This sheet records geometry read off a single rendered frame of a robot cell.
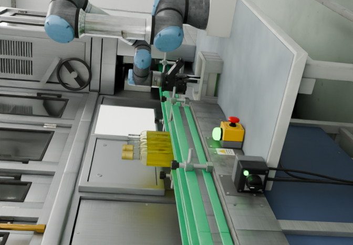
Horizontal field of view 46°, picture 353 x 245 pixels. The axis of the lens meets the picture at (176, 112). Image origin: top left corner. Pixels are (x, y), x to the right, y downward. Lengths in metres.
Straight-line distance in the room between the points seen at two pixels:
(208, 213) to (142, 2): 4.42
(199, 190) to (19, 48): 1.81
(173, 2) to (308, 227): 1.04
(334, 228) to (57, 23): 1.17
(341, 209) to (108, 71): 1.79
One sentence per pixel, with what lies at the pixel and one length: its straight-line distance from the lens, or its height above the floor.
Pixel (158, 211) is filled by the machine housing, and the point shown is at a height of 1.01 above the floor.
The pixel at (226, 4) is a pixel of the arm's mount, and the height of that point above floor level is 0.79.
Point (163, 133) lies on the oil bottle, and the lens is 1.81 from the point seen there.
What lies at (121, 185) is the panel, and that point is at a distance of 1.69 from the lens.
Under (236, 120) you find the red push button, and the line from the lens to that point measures 1.44.
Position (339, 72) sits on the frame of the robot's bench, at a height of 0.60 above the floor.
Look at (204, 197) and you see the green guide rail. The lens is 1.20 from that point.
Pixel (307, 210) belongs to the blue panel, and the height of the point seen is 0.64.
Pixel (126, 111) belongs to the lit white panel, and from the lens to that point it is 2.42.
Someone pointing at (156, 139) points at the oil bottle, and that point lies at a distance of 1.75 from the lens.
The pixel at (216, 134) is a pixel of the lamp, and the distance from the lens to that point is 1.45.
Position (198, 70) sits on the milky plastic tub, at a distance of 2.03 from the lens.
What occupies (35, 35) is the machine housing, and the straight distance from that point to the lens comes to 2.71.
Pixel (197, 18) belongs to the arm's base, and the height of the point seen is 0.89.
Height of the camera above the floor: 1.16
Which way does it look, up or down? 7 degrees down
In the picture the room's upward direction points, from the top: 86 degrees counter-clockwise
